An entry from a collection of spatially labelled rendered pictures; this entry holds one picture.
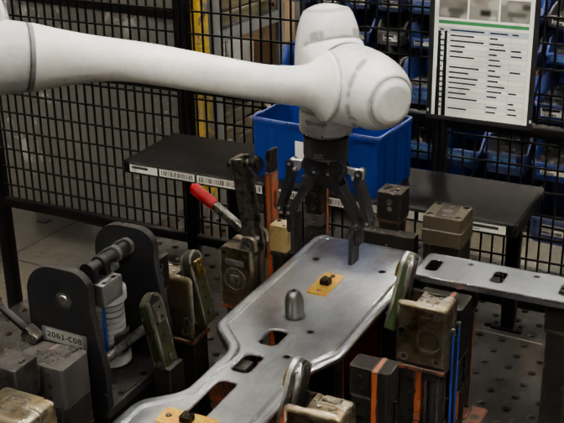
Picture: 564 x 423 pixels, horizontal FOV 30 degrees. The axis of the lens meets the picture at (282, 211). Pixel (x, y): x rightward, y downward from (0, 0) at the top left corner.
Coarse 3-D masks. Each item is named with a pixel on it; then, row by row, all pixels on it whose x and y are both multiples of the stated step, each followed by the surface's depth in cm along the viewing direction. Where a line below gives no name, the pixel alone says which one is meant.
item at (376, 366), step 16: (352, 368) 161; (368, 368) 160; (384, 368) 160; (352, 384) 162; (368, 384) 161; (384, 384) 159; (352, 400) 163; (368, 400) 161; (384, 400) 160; (368, 416) 162; (384, 416) 161
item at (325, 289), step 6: (330, 276) 187; (336, 276) 186; (342, 276) 186; (318, 282) 184; (324, 282) 183; (330, 282) 184; (336, 282) 184; (312, 288) 182; (318, 288) 182; (324, 288) 182; (330, 288) 182; (312, 294) 181; (318, 294) 180; (324, 294) 180
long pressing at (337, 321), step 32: (320, 256) 195; (384, 256) 195; (256, 288) 183; (288, 288) 183; (352, 288) 183; (384, 288) 183; (224, 320) 172; (256, 320) 173; (288, 320) 172; (320, 320) 172; (352, 320) 172; (256, 352) 163; (288, 352) 163; (320, 352) 163; (192, 384) 154; (256, 384) 154; (128, 416) 147; (224, 416) 147; (256, 416) 147
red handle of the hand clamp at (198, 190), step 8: (192, 184) 189; (192, 192) 189; (200, 192) 188; (208, 192) 189; (200, 200) 189; (208, 200) 188; (216, 200) 188; (216, 208) 188; (224, 208) 188; (224, 216) 188; (232, 216) 188; (232, 224) 188; (240, 224) 187; (240, 232) 188
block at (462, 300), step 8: (424, 288) 187; (432, 288) 187; (456, 296) 184; (464, 296) 183; (464, 304) 181; (464, 312) 180; (464, 320) 181; (456, 328) 180; (464, 328) 182; (464, 336) 183; (464, 344) 184; (464, 352) 185; (448, 376) 185; (448, 384) 186; (464, 384) 191; (448, 392) 186; (456, 400) 187; (456, 408) 188; (456, 416) 189
